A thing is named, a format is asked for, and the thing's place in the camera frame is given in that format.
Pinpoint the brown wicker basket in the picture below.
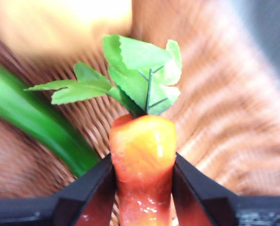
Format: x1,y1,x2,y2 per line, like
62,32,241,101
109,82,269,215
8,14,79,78
0,0,280,226

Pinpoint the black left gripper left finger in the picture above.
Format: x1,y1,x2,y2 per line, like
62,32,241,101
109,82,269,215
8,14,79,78
0,154,117,226

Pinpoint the orange carrot with green leaves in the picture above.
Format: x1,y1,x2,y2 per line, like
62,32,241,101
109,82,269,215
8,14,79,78
24,34,182,226

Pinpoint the green chili pepper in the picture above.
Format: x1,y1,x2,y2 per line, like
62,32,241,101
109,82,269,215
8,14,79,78
0,61,100,178

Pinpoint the yellow-brown potato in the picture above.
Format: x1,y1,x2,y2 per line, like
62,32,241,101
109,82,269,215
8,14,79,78
0,0,133,62

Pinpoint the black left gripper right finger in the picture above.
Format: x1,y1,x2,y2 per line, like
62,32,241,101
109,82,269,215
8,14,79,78
172,152,280,226

